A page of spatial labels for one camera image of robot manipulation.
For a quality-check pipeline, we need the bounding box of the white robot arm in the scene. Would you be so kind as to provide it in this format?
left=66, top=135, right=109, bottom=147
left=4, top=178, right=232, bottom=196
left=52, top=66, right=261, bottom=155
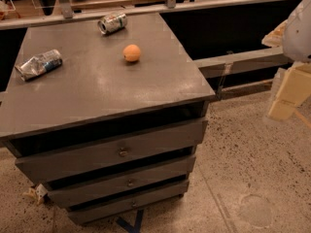
left=261, top=0, right=311, bottom=121

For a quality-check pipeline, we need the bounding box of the blue tape on floor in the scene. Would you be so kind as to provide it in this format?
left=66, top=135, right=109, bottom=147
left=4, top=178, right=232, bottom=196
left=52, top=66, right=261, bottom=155
left=116, top=209, right=145, bottom=233

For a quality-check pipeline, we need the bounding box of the top grey drawer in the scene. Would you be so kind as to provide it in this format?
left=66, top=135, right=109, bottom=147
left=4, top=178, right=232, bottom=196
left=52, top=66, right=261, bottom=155
left=16, top=118, right=207, bottom=183

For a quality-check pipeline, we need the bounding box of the grey drawer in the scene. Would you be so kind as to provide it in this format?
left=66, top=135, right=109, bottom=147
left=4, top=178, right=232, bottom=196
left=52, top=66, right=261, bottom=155
left=68, top=180, right=189, bottom=224
left=48, top=154, right=195, bottom=208
left=16, top=118, right=207, bottom=183

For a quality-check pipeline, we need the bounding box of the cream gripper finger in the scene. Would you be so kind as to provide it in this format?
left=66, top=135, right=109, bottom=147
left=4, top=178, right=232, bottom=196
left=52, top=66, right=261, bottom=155
left=267, top=63, right=311, bottom=121
left=261, top=20, right=288, bottom=48

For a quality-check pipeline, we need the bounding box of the crushed redbull can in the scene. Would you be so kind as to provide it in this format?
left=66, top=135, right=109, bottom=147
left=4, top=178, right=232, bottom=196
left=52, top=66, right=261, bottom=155
left=15, top=50, right=62, bottom=82

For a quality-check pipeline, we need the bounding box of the grey drawer cabinet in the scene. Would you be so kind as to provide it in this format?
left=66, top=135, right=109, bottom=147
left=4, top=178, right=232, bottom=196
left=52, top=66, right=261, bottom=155
left=0, top=14, right=213, bottom=213

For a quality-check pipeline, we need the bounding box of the orange fruit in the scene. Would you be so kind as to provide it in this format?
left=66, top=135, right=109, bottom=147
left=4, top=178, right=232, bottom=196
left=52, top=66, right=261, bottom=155
left=123, top=45, right=141, bottom=62

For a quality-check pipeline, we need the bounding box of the crumpled paper scrap on floor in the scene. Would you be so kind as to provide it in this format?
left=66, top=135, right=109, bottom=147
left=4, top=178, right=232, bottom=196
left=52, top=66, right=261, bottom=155
left=23, top=183, right=48, bottom=205

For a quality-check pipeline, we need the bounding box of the green silver soda can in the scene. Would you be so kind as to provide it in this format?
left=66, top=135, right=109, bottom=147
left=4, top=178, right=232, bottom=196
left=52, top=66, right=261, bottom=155
left=97, top=13, right=127, bottom=35

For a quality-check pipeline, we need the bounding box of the bottom grey drawer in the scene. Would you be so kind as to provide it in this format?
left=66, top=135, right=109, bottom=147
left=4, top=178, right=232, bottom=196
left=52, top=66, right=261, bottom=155
left=68, top=180, right=189, bottom=224

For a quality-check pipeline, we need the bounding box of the grey metal railing frame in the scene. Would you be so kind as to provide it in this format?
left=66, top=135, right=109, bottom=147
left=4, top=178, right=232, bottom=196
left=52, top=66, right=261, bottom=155
left=0, top=0, right=302, bottom=92

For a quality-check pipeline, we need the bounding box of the middle grey drawer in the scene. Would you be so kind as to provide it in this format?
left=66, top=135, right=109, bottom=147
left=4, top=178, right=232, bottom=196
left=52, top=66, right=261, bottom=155
left=48, top=154, right=195, bottom=208

